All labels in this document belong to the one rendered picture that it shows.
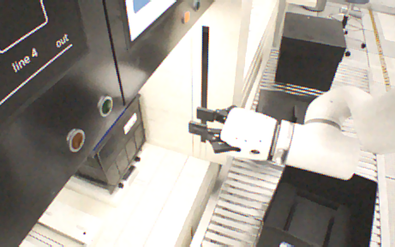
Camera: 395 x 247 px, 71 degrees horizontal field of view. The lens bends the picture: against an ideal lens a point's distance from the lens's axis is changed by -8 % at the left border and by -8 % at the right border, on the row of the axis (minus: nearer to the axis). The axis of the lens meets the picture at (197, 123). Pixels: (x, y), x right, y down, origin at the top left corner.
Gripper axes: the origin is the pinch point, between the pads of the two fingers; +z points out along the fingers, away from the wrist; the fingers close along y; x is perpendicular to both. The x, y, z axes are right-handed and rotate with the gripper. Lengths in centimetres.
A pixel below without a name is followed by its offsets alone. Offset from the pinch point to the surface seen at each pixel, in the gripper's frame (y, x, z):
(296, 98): 58, -33, -21
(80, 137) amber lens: -29.5, 24.3, 1.7
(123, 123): 1.6, -9.4, 21.6
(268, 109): 47, -33, -12
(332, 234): 7, -42, -41
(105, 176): -10.2, -16.8, 21.6
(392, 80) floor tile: 238, -119, -122
